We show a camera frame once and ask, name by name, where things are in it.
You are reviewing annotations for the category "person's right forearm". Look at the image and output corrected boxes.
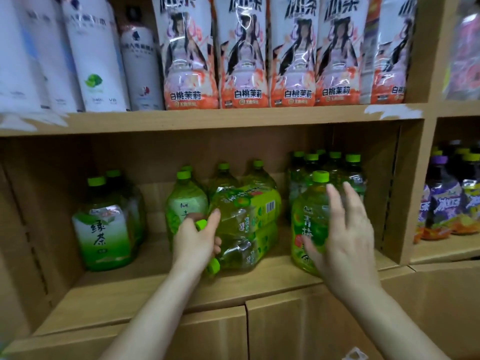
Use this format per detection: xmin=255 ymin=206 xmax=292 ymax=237
xmin=335 ymin=283 xmax=451 ymax=360

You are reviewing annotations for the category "wooden shelf unit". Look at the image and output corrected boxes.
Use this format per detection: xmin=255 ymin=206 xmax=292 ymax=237
xmin=0 ymin=0 xmax=480 ymax=360

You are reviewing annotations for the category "tea bottle purple orange label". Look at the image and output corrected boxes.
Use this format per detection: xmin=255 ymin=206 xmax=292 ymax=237
xmin=413 ymin=183 xmax=432 ymax=245

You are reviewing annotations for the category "person's left hand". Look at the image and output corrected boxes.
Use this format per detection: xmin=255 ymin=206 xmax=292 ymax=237
xmin=172 ymin=208 xmax=223 ymax=276

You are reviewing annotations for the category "small white bottle dark cap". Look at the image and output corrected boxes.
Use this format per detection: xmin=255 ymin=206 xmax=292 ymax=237
xmin=119 ymin=5 xmax=165 ymax=112

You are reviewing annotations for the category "person's right hand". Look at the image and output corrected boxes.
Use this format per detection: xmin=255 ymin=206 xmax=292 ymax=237
xmin=302 ymin=181 xmax=382 ymax=301

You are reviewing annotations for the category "person's left forearm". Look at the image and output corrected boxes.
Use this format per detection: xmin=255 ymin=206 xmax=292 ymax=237
xmin=99 ymin=266 xmax=205 ymax=360

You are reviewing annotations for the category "pink label drink bottle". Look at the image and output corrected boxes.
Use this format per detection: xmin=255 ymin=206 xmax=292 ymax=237
xmin=443 ymin=0 xmax=480 ymax=102

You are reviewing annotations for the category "white bottle green lime print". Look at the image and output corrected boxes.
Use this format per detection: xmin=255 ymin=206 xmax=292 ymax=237
xmin=61 ymin=0 xmax=131 ymax=113

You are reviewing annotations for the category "lime tea bottle yellow-green label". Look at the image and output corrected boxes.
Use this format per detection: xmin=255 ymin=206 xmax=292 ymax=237
xmin=242 ymin=160 xmax=279 ymax=192
xmin=195 ymin=184 xmax=283 ymax=238
xmin=290 ymin=170 xmax=332 ymax=276
xmin=206 ymin=221 xmax=280 ymax=276
xmin=207 ymin=162 xmax=241 ymax=195

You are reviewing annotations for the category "purple-capped tea bottle purple label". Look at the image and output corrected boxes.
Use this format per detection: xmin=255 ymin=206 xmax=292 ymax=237
xmin=422 ymin=155 xmax=466 ymax=241

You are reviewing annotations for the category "slim green tea bottle pale label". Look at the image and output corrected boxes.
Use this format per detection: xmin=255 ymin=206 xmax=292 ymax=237
xmin=181 ymin=165 xmax=205 ymax=184
xmin=165 ymin=171 xmax=209 ymax=244

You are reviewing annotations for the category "green tea bottle white-green label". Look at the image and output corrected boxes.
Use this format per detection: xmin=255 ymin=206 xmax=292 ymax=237
xmin=105 ymin=169 xmax=148 ymax=244
xmin=71 ymin=177 xmax=141 ymax=273

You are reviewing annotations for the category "tall white drink bottle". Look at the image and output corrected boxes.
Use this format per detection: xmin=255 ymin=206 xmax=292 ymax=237
xmin=15 ymin=0 xmax=85 ymax=113
xmin=0 ymin=0 xmax=44 ymax=114

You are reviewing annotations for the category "peach tea bottle figure print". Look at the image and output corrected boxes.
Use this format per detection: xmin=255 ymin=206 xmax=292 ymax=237
xmin=362 ymin=0 xmax=419 ymax=105
xmin=268 ymin=0 xmax=320 ymax=108
xmin=316 ymin=0 xmax=371 ymax=107
xmin=213 ymin=0 xmax=271 ymax=109
xmin=151 ymin=0 xmax=220 ymax=111

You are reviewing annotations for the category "cluster of green-capped drink bottles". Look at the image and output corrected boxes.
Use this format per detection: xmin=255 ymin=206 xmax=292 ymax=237
xmin=288 ymin=148 xmax=368 ymax=214

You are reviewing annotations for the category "small white paper scrap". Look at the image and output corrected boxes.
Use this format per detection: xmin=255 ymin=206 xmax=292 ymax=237
xmin=342 ymin=346 xmax=370 ymax=360

